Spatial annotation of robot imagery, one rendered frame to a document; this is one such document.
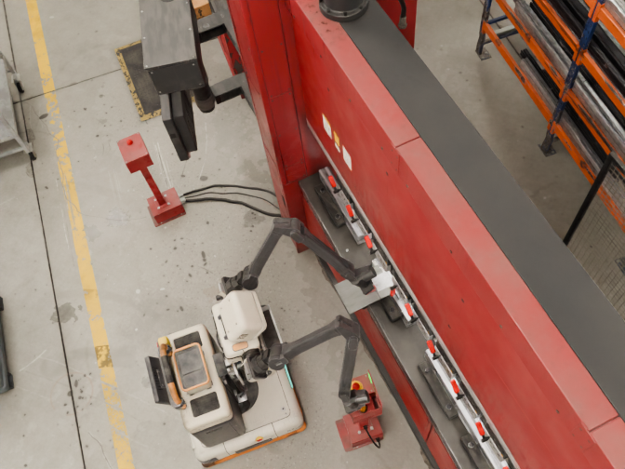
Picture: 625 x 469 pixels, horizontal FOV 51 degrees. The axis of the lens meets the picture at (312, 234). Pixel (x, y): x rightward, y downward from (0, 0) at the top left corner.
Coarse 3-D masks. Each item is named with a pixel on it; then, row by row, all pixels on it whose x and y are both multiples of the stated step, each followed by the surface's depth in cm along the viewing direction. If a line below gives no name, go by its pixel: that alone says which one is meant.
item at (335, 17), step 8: (320, 0) 256; (328, 0) 250; (336, 0) 248; (344, 0) 247; (352, 0) 249; (360, 0) 252; (400, 0) 237; (320, 8) 256; (328, 8) 253; (336, 8) 252; (344, 8) 251; (352, 8) 252; (360, 8) 252; (328, 16) 254; (336, 16) 252; (344, 16) 252; (352, 16) 252; (360, 16) 254; (400, 16) 246; (400, 24) 249
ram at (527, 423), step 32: (320, 64) 275; (320, 96) 298; (320, 128) 327; (352, 128) 271; (352, 160) 293; (384, 160) 248; (352, 192) 320; (384, 192) 267; (384, 224) 290; (416, 224) 246; (416, 256) 264; (448, 256) 226; (416, 288) 287; (448, 288) 242; (448, 320) 260; (480, 320) 224; (480, 352) 240; (512, 352) 208; (480, 384) 258; (512, 384) 222; (512, 416) 236; (544, 416) 206; (512, 448) 253; (544, 448) 219; (576, 448) 193
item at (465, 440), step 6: (462, 438) 311; (468, 438) 310; (462, 444) 312; (474, 444) 309; (468, 450) 308; (474, 450) 308; (480, 450) 308; (474, 456) 306; (480, 456) 306; (474, 462) 305; (480, 462) 305; (486, 462) 305; (480, 468) 304; (486, 468) 304
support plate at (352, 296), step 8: (376, 272) 345; (344, 280) 345; (336, 288) 343; (344, 288) 342; (352, 288) 342; (360, 288) 341; (384, 288) 340; (344, 296) 340; (352, 296) 340; (360, 296) 340; (368, 296) 339; (376, 296) 339; (384, 296) 338; (344, 304) 338; (352, 304) 338; (360, 304) 337; (368, 304) 337; (352, 312) 336
